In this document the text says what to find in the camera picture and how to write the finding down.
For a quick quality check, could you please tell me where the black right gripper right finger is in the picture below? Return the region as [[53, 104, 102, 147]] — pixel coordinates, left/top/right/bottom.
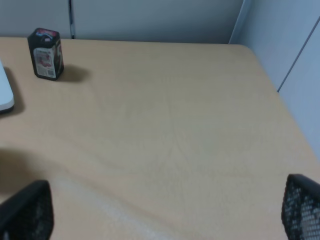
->
[[281, 174, 320, 240]]

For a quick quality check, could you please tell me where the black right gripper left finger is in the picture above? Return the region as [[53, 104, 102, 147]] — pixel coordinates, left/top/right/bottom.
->
[[0, 180, 54, 240]]

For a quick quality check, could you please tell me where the black printed tin box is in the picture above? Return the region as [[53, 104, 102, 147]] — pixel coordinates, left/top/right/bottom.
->
[[27, 27, 64, 81]]

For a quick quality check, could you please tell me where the white flat device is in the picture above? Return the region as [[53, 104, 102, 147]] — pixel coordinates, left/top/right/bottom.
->
[[0, 62, 15, 113]]

